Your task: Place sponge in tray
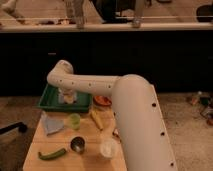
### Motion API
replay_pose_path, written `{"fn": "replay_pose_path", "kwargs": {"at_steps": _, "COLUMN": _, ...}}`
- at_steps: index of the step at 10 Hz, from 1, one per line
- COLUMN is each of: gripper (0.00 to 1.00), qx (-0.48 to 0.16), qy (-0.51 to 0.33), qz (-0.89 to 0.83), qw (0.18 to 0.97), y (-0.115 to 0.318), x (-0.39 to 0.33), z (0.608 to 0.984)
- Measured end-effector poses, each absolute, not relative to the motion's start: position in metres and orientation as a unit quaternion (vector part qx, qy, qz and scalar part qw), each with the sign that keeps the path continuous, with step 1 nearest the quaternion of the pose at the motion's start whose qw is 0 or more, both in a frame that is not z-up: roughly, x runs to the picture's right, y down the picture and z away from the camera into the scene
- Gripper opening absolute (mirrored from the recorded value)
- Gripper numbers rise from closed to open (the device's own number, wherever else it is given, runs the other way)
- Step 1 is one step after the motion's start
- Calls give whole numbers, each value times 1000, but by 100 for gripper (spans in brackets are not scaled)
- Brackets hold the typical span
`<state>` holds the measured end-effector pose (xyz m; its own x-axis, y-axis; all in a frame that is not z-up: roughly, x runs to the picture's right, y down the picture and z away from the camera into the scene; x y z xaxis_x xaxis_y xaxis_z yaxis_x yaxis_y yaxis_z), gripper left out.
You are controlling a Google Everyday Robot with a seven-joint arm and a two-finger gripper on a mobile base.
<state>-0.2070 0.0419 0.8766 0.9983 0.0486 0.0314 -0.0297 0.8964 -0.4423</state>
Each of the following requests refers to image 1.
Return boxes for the yellow sponge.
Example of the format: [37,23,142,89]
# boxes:
[64,95,74,104]

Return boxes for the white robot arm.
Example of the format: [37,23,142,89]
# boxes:
[47,60,178,171]

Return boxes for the green plastic tray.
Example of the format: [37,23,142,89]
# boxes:
[38,84,92,113]

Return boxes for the green plastic cup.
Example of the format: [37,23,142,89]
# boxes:
[68,113,81,130]

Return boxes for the grey blue cloth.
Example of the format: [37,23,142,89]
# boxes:
[41,113,64,135]

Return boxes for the orange bowl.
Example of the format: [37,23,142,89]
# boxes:
[93,96,112,106]

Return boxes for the black chair base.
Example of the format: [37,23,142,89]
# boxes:
[0,122,28,135]

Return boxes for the green pepper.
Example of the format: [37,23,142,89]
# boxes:
[38,148,67,161]

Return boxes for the white plastic cup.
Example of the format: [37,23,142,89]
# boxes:
[100,139,118,159]

